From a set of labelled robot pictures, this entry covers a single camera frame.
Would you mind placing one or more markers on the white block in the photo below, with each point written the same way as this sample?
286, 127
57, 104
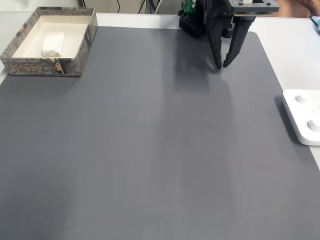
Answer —
53, 43

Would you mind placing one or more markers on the brown patterned cardboard box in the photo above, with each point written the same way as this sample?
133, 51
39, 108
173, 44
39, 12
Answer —
80, 50

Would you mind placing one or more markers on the person's hand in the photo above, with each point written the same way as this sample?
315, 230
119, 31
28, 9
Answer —
292, 8

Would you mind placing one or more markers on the green circuit board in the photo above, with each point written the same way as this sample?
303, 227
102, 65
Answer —
188, 6

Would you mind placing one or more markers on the blue object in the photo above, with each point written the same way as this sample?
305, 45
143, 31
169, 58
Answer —
316, 23

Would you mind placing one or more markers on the grey table mat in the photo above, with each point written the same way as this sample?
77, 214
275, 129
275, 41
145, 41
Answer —
150, 150

